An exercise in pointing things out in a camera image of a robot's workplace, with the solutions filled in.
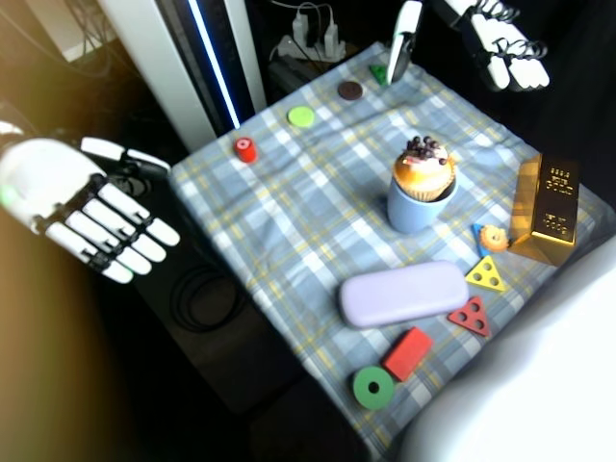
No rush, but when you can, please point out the shiny gold bar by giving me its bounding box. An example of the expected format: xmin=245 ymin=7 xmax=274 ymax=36
xmin=507 ymin=152 xmax=580 ymax=269

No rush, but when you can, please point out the blue triangle block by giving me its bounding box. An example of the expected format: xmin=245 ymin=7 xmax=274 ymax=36
xmin=471 ymin=222 xmax=492 ymax=259

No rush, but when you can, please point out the flower shaped biscuit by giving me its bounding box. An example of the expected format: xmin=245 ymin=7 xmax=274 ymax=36
xmin=479 ymin=223 xmax=510 ymax=254

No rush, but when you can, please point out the red triangle block with holes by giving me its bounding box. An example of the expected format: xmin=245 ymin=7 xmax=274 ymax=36
xmin=447 ymin=295 xmax=492 ymax=338

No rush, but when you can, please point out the green sandwich cookie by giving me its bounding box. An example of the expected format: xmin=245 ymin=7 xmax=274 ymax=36
xmin=287 ymin=105 xmax=317 ymax=129

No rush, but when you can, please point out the yellow triangle block with holes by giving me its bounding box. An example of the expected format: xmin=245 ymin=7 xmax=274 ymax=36
xmin=464 ymin=254 xmax=508 ymax=294

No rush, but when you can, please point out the black low cabinet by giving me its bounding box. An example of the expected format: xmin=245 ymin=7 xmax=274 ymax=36
xmin=90 ymin=240 xmax=309 ymax=415

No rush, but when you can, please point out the white power strip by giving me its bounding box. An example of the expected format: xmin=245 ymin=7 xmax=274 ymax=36
xmin=269 ymin=33 xmax=347 ymax=63

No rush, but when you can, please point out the black coiled cable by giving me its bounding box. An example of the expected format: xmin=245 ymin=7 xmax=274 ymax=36
xmin=170 ymin=267 xmax=242 ymax=333

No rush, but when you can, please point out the red rectangular block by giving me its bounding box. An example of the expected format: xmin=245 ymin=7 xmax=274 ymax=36
xmin=381 ymin=326 xmax=435 ymax=383

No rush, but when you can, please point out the brown sandwich cookie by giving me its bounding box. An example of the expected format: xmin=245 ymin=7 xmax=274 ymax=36
xmin=336 ymin=80 xmax=364 ymax=101

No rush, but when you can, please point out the white plug adapter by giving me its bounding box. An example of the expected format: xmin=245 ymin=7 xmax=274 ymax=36
xmin=322 ymin=17 xmax=342 ymax=49
xmin=292 ymin=12 xmax=310 ymax=44

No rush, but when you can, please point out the chocolate ball cupcake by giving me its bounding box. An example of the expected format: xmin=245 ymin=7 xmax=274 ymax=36
xmin=392 ymin=136 xmax=457 ymax=203

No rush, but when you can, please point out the lilac glasses case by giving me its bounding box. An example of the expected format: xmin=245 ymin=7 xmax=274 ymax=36
xmin=339 ymin=260 xmax=471 ymax=330

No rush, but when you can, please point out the green ring stacking toy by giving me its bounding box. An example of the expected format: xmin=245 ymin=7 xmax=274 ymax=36
xmin=351 ymin=365 xmax=397 ymax=411

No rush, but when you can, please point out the blue yellow plaid cloth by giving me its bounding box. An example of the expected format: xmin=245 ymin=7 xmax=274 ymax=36
xmin=166 ymin=41 xmax=616 ymax=461

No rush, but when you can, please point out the white pillar with blue light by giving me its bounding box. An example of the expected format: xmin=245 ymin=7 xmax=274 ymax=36
xmin=98 ymin=0 xmax=269 ymax=153

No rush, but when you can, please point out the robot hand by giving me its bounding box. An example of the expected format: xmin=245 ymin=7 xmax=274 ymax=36
xmin=0 ymin=136 xmax=182 ymax=285
xmin=387 ymin=0 xmax=551 ymax=92

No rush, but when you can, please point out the red cylinder with white mark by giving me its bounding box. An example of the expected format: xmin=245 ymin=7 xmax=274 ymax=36
xmin=233 ymin=137 xmax=260 ymax=164

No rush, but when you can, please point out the light blue plastic cup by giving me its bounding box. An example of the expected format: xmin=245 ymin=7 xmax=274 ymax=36
xmin=386 ymin=180 xmax=458 ymax=236

